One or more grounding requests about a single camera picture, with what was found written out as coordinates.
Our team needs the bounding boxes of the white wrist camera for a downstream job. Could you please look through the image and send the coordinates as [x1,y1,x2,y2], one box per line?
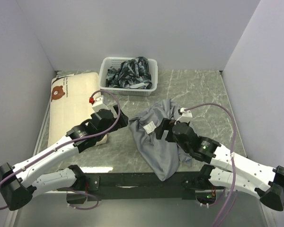
[175,108,193,124]
[89,95,107,112]

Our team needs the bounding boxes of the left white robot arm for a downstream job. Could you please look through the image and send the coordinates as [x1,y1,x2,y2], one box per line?
[0,105,128,211]

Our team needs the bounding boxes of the cream bear-print pillow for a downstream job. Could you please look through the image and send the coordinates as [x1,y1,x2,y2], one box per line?
[48,72,99,146]

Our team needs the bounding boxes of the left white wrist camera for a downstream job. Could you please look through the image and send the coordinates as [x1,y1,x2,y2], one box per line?
[89,95,107,112]

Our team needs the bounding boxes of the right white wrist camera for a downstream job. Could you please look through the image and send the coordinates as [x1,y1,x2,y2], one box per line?
[175,108,193,124]

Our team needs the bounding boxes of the white plastic basket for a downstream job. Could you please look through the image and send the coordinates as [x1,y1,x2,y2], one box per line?
[99,57,158,96]

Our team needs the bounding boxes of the grey pillowcase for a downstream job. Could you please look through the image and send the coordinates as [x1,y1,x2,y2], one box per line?
[128,99,193,181]

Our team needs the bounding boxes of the dark patterned cloth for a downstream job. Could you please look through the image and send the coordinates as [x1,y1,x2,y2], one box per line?
[106,57,152,89]

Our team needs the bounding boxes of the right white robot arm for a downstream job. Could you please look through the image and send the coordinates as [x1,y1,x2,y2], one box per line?
[154,118,284,211]

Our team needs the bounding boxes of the black base beam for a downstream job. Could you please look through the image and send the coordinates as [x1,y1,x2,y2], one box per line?
[72,172,222,200]

